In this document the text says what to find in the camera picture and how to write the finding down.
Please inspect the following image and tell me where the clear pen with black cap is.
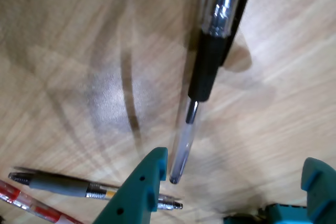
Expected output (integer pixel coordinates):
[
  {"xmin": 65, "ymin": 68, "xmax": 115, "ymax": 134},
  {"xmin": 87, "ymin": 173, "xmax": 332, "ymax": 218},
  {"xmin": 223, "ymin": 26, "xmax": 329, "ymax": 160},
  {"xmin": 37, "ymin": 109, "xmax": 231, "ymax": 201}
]
[{"xmin": 169, "ymin": 0, "xmax": 257, "ymax": 185}]

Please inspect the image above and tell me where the red retractable pen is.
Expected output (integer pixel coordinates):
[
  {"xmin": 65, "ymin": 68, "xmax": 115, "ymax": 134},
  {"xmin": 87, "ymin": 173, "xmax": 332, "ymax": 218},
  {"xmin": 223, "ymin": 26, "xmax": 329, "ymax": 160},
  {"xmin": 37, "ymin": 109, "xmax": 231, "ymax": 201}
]
[{"xmin": 0, "ymin": 179, "xmax": 85, "ymax": 224}]

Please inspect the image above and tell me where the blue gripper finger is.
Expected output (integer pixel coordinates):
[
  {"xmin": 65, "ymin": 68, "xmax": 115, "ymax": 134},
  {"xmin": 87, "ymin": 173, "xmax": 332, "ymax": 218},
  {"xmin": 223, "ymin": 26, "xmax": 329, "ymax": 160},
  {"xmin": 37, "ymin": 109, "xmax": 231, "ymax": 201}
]
[
  {"xmin": 91, "ymin": 147, "xmax": 169, "ymax": 224},
  {"xmin": 300, "ymin": 157, "xmax": 336, "ymax": 224}
]

